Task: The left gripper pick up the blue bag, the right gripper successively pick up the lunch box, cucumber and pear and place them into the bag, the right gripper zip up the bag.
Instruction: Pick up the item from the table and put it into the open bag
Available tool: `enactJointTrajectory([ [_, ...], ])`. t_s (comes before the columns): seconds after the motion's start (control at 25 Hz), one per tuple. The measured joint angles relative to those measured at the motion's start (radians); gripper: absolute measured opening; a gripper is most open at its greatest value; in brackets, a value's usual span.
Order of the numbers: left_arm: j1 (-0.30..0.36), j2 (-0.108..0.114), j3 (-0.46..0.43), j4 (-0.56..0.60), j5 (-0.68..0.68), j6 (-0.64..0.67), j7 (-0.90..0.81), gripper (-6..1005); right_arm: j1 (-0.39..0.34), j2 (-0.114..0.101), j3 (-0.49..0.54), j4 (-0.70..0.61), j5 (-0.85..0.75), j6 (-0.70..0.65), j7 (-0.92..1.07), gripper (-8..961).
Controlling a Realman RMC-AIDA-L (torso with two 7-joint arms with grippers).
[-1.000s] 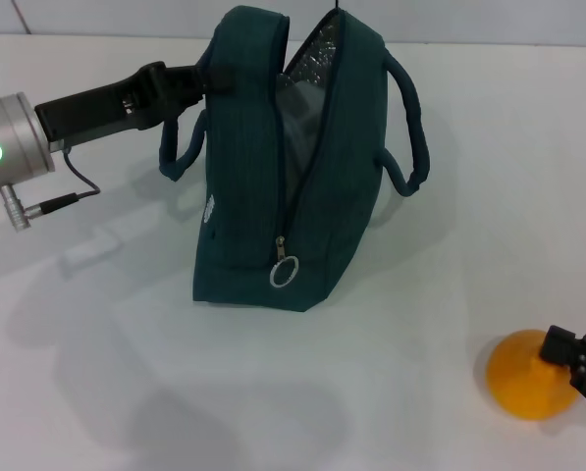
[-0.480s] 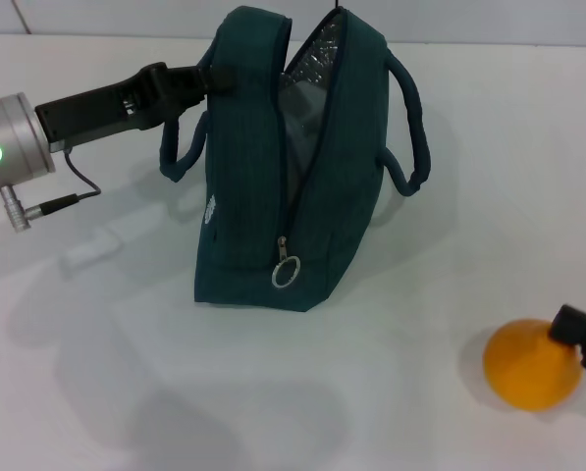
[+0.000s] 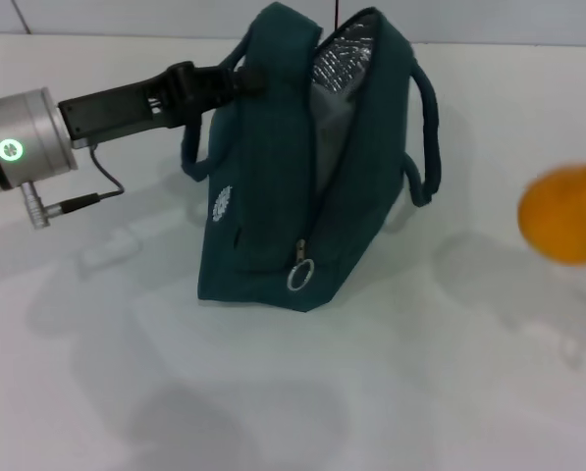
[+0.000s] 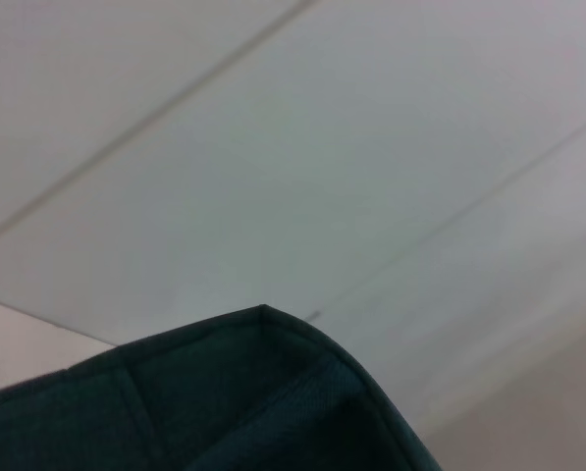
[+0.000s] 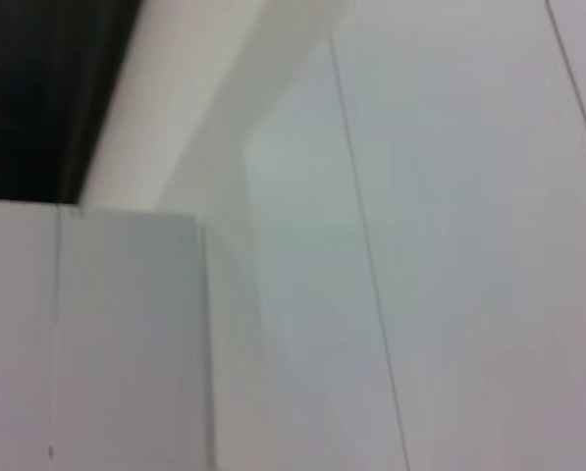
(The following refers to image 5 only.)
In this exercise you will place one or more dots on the dark overhead panel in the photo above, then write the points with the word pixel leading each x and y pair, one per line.
pixel 32 98

